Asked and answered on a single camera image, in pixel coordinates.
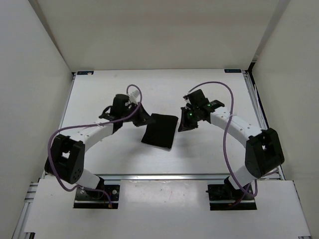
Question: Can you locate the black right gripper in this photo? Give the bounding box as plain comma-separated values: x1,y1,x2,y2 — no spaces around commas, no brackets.
177,106,200,132

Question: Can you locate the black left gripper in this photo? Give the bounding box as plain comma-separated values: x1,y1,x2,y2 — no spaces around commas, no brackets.
121,102,155,127

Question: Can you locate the black skirt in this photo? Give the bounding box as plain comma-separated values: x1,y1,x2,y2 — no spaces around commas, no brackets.
141,114,178,150

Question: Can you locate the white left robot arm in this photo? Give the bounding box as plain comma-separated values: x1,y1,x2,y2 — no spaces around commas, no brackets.
44,103,156,199

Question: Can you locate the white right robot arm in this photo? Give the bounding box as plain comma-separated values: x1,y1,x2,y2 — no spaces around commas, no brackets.
178,100,285,199

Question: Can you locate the blue right table label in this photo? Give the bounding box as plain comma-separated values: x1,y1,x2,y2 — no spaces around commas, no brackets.
224,69,242,73

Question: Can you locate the blue table label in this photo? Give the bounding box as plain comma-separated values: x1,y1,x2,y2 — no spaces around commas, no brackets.
224,69,242,73
77,71,94,75

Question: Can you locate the blue left table label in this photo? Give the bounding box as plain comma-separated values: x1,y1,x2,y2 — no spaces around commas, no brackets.
77,71,94,75

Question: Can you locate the white front cover board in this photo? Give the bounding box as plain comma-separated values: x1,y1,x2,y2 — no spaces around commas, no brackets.
25,179,310,239

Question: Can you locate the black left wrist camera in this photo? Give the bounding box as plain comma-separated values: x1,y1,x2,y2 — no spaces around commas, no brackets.
99,94,131,120

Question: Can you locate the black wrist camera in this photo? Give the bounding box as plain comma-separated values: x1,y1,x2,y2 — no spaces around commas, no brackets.
99,94,131,120
183,89,209,109

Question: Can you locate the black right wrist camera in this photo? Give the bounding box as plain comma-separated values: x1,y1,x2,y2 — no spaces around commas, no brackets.
183,89,209,109

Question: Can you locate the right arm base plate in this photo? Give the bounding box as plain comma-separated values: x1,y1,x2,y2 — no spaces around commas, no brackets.
206,184,257,211

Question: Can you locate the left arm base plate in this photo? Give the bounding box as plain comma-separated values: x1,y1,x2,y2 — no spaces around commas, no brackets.
73,184,120,209

